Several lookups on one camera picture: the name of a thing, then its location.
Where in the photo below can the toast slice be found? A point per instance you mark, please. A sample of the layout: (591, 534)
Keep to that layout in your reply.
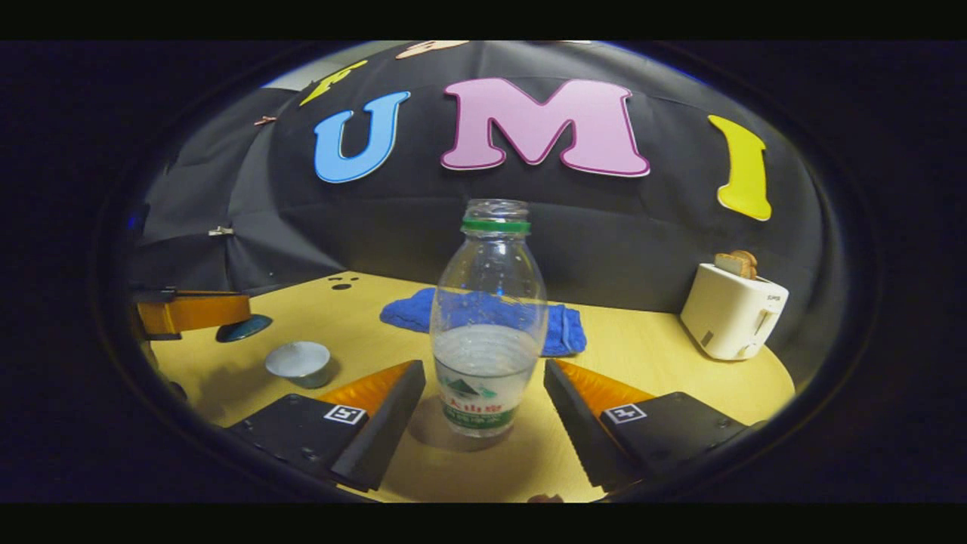
(727, 264)
(749, 263)

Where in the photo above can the blue towel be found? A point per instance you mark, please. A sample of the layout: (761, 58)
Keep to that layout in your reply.
(404, 313)

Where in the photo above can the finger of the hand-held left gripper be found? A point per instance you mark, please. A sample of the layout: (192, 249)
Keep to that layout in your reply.
(196, 311)

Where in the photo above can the teal teacup white inside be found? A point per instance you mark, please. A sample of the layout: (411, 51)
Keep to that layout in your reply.
(298, 363)

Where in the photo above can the white toaster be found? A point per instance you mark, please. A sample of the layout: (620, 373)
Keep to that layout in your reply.
(729, 313)

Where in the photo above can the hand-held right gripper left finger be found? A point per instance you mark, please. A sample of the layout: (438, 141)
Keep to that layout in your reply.
(393, 431)

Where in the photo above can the copper cloth clip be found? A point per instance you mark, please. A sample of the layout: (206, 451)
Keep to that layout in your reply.
(264, 119)

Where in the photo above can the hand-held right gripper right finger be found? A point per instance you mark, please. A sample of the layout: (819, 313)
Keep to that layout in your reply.
(578, 431)

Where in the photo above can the black backdrop cloth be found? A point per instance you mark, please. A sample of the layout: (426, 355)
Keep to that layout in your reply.
(604, 227)

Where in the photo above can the clear plastic water bottle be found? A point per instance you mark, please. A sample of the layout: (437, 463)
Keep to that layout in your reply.
(487, 363)

